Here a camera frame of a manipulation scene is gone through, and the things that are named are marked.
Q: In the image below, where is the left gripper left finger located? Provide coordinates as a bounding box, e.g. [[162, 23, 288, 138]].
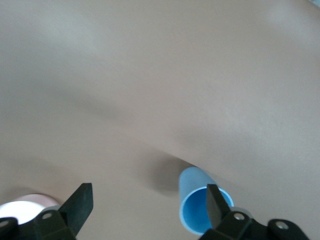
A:
[[0, 183, 95, 240]]

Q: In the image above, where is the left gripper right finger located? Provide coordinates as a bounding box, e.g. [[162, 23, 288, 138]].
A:
[[198, 184, 311, 240]]

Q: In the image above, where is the blue plastic cup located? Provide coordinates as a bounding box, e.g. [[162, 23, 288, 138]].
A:
[[178, 166, 235, 236]]

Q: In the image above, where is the pink bowl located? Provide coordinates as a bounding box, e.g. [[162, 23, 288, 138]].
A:
[[0, 193, 60, 226]]

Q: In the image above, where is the brown paper table cover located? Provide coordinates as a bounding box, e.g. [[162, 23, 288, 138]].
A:
[[0, 0, 320, 240]]

